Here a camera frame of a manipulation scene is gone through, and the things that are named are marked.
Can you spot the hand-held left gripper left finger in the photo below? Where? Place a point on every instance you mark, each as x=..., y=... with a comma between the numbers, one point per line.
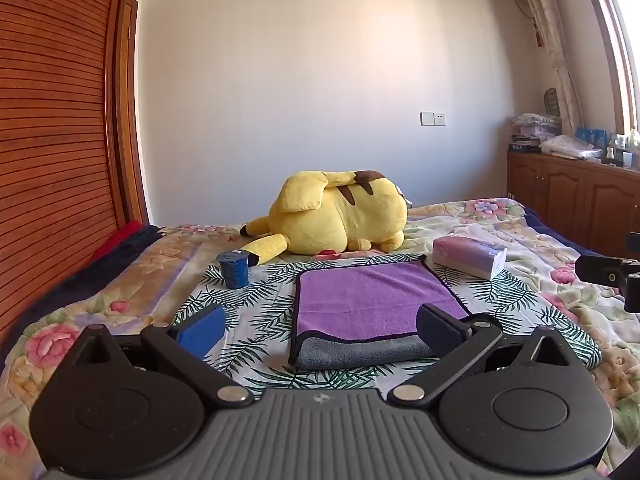
x=202, y=330

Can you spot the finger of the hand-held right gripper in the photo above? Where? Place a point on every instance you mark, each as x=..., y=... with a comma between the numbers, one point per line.
x=600, y=270

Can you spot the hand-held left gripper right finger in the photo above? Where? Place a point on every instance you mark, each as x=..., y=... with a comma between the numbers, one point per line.
x=439, y=329

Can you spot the purple and grey towel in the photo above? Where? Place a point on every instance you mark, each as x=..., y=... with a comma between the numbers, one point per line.
x=372, y=300

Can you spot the leaf print cloth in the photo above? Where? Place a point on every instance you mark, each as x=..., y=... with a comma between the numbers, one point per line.
x=260, y=310

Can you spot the blue cup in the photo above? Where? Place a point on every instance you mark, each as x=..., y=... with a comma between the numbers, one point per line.
x=233, y=271

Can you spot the pink tissue pack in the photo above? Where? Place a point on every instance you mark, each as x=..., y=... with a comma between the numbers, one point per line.
x=467, y=256

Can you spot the wooden cabinet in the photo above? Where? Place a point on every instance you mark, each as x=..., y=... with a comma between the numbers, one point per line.
x=565, y=195

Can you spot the dark blue blanket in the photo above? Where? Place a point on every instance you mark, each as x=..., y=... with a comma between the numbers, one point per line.
x=95, y=272

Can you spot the group of bottles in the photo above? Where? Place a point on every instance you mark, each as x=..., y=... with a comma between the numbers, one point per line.
x=622, y=150

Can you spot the red cloth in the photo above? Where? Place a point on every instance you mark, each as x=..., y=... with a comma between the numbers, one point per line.
x=125, y=235

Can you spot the white plastic bag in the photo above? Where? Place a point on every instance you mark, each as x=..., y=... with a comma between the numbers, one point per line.
x=570, y=146

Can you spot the blue boxes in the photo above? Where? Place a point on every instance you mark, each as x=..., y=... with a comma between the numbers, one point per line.
x=591, y=136

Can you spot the clutter on cabinet top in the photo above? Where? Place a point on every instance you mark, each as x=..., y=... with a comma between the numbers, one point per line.
x=532, y=132

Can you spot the yellow plush toy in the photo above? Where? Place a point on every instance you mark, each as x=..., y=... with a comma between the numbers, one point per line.
x=330, y=210

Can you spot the woven hand fan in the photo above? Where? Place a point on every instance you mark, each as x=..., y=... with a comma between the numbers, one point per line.
x=551, y=101

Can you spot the floral curtain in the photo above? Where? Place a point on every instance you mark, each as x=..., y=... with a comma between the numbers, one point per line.
x=555, y=45

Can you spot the white wall socket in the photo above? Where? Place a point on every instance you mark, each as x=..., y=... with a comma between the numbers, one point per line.
x=433, y=119

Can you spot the wooden window frame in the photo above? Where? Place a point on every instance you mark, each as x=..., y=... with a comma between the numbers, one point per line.
x=612, y=45

